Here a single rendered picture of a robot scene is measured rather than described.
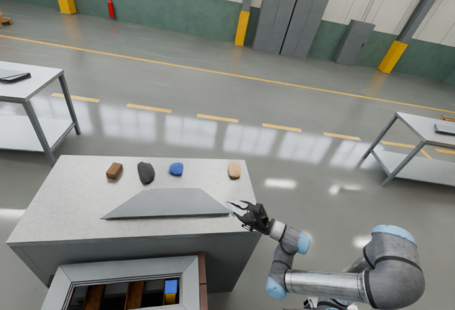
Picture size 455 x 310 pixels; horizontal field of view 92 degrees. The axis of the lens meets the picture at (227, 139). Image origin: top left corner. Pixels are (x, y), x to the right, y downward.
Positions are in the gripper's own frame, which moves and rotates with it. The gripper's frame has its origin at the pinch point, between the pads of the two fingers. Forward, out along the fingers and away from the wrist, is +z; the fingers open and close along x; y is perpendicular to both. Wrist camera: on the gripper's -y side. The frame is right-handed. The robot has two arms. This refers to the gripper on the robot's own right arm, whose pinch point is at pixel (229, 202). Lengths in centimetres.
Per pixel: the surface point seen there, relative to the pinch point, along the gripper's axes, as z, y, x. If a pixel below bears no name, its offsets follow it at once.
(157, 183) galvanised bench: 53, 42, 11
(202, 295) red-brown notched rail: -4, 60, -24
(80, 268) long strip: 60, 55, -45
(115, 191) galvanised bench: 69, 40, -7
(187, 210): 24.9, 39.1, 4.3
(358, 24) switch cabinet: -75, 128, 918
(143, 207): 47, 37, -8
